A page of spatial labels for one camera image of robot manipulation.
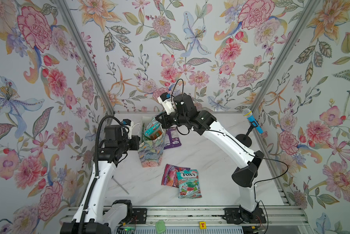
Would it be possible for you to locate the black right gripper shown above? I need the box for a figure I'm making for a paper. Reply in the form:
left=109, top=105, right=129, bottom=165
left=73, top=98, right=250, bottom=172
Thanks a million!
left=155, top=111, right=189, bottom=131

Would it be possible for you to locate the green Fox's candy bag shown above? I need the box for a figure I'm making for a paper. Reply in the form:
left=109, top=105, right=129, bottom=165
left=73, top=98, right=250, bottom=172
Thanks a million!
left=177, top=170, right=202, bottom=199
left=143, top=118, right=163, bottom=140

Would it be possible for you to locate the purple snack packet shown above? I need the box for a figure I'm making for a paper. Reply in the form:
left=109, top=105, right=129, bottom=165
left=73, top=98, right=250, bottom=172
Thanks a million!
left=164, top=128, right=182, bottom=150

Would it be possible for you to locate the floral white paper bag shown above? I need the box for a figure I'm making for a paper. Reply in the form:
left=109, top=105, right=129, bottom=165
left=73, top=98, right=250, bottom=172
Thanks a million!
left=138, top=117, right=166, bottom=168

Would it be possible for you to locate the pink purple Fox's candy bag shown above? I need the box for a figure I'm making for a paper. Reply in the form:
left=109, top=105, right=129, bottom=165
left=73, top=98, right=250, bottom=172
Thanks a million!
left=161, top=164, right=190, bottom=188

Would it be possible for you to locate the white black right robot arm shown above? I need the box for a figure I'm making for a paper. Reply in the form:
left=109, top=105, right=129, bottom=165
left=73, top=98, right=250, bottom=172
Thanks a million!
left=155, top=92, right=264, bottom=213

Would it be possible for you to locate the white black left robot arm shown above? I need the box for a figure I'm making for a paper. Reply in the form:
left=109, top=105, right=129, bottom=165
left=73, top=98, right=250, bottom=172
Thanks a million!
left=60, top=115, right=140, bottom=234

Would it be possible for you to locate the blue microphone on black stand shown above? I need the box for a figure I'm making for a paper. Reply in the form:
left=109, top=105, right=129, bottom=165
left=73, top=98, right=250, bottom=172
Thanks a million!
left=235, top=108, right=264, bottom=147

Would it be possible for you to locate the green tag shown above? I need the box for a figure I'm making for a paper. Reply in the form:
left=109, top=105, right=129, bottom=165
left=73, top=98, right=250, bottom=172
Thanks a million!
left=155, top=220, right=166, bottom=234

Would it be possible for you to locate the yellow T label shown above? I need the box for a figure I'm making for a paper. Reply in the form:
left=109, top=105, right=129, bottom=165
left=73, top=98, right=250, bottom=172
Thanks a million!
left=199, top=221, right=207, bottom=230

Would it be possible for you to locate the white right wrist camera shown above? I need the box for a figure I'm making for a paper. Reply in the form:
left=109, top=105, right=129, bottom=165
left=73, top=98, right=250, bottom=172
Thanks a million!
left=157, top=92, right=175, bottom=115

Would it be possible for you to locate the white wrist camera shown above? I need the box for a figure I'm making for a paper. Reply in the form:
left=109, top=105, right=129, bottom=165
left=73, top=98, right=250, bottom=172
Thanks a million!
left=157, top=92, right=175, bottom=115
left=122, top=119, right=134, bottom=139

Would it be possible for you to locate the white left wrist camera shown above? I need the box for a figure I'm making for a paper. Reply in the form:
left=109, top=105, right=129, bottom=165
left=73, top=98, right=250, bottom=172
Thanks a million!
left=122, top=119, right=134, bottom=139

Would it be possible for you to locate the black handled screwdriver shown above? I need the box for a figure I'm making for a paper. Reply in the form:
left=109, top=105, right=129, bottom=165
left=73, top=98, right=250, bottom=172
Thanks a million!
left=112, top=176, right=130, bottom=195

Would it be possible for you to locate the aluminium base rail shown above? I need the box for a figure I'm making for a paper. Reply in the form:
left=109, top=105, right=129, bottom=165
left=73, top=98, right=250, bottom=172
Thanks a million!
left=133, top=205, right=308, bottom=227

